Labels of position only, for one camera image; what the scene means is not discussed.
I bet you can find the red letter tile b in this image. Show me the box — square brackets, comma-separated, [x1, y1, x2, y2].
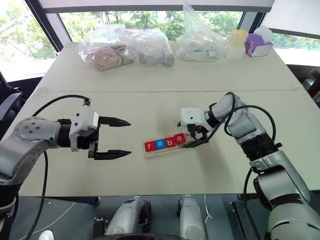
[164, 136, 177, 149]

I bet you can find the red letter tile o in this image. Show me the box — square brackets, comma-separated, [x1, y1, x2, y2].
[174, 134, 187, 146]

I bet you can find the silver robot leg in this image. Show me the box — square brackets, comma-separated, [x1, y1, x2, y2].
[103, 195, 152, 238]
[176, 194, 209, 240]

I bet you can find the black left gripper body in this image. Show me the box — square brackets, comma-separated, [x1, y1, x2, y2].
[77, 116, 101, 160]

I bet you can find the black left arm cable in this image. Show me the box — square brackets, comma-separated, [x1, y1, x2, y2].
[25, 94, 92, 240]

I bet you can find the tall clear plastic bag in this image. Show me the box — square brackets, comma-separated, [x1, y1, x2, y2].
[175, 1, 228, 63]

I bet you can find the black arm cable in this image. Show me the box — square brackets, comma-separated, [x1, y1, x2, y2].
[25, 94, 92, 240]
[187, 91, 278, 201]

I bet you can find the blue letter tile o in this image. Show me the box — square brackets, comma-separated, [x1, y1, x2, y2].
[154, 138, 167, 151]

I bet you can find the wooden letter tray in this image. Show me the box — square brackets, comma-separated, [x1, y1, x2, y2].
[142, 131, 195, 159]

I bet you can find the silver left robot leg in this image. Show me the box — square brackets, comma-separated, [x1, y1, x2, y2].
[103, 195, 152, 238]

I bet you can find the plastic container yellow lid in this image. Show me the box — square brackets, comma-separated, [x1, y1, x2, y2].
[229, 29, 249, 50]

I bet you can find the black office chair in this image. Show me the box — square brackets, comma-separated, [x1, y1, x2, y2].
[0, 70, 24, 132]
[300, 68, 320, 109]

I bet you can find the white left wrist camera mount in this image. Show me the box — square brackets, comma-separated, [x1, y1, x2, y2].
[69, 105, 101, 153]

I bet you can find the small white round object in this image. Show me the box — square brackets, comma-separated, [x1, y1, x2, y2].
[39, 230, 55, 240]

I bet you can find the purple tissue box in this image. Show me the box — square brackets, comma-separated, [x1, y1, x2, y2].
[244, 25, 274, 59]

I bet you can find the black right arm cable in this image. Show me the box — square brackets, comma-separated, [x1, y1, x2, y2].
[187, 91, 278, 201]

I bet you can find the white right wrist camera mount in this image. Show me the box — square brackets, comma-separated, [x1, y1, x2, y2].
[179, 107, 208, 129]

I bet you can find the silver right robot leg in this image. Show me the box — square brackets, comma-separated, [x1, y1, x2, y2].
[176, 194, 209, 240]

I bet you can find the red letter tile r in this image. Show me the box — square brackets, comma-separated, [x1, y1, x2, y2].
[144, 141, 157, 153]

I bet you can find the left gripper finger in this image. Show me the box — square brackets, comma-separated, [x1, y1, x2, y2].
[98, 115, 132, 128]
[93, 149, 133, 161]

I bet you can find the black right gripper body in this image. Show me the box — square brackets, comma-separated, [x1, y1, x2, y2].
[186, 123, 210, 143]

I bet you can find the white roller window blind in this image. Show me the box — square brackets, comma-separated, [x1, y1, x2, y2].
[39, 0, 276, 15]

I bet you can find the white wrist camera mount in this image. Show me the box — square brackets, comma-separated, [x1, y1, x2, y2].
[69, 105, 101, 153]
[179, 107, 208, 129]

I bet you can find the translucent white plastic container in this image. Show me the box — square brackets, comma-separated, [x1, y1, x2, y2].
[223, 41, 245, 60]

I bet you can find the plastic bag with pink cloth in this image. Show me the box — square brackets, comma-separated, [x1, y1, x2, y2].
[77, 24, 138, 74]

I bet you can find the plastic bag with grey items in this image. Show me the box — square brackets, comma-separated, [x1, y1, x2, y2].
[119, 27, 176, 69]

